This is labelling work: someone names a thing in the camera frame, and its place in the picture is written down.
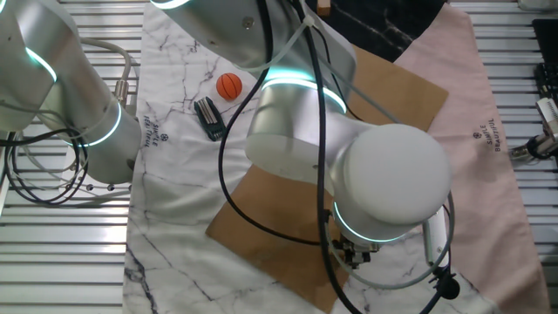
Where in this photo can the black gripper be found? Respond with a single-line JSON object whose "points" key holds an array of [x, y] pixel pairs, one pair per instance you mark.
{"points": [[353, 249]]}

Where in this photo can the dark green hex key set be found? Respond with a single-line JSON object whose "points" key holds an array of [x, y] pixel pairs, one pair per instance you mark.
{"points": [[210, 118]]}

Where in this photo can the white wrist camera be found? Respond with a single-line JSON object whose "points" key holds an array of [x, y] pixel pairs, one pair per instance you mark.
{"points": [[435, 235]]}

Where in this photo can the medium wooden cube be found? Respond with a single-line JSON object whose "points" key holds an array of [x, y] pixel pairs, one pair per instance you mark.
{"points": [[323, 7]]}

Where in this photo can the brown fibreboard sheet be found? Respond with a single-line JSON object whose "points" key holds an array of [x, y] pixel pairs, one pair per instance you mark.
{"points": [[270, 257]]}

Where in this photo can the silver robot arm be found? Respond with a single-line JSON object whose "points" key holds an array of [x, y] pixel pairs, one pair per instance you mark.
{"points": [[392, 174]]}

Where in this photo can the grey camera on black clamp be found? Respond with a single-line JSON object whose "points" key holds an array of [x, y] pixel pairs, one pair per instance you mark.
{"points": [[550, 118]]}

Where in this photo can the orange mini basketball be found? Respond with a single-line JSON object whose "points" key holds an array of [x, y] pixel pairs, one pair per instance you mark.
{"points": [[229, 86]]}

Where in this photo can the marble pink black cloth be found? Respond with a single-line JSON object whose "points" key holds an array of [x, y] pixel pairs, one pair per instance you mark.
{"points": [[183, 209]]}

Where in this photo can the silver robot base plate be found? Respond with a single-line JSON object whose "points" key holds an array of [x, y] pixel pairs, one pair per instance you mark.
{"points": [[100, 187]]}

